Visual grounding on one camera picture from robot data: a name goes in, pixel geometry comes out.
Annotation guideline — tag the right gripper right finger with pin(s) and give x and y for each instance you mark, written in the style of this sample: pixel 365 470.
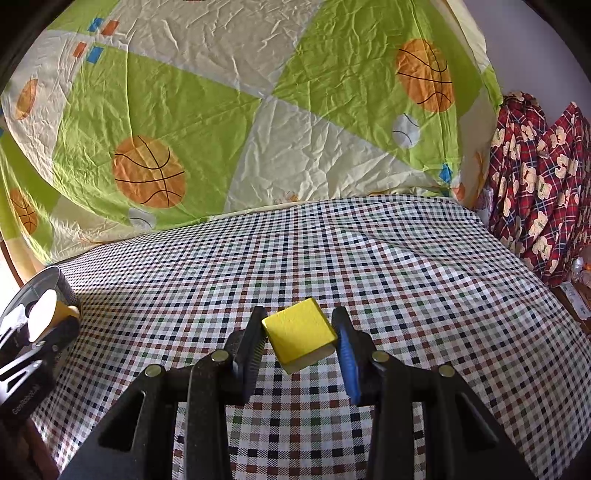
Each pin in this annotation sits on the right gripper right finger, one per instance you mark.
pixel 355 349

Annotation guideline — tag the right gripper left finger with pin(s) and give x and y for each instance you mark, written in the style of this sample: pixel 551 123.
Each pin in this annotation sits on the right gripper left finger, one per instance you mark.
pixel 245 348

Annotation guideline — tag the small yellow block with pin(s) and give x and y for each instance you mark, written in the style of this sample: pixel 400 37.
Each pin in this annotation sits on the small yellow block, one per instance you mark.
pixel 300 335

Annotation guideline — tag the yellow face toy block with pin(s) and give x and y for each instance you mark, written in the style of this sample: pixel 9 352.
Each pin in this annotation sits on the yellow face toy block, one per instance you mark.
pixel 47 313

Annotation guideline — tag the round metal tin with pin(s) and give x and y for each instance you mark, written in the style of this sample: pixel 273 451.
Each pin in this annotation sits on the round metal tin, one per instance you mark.
pixel 14 319

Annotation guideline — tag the checkered tablecloth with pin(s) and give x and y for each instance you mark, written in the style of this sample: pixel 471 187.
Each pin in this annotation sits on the checkered tablecloth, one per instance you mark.
pixel 423 276

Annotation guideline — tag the basketball pattern sheet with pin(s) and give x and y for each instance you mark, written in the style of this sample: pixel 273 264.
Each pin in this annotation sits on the basketball pattern sheet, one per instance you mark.
pixel 125 117

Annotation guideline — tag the red plaid bear cloth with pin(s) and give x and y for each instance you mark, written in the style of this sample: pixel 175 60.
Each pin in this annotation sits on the red plaid bear cloth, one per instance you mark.
pixel 539 179

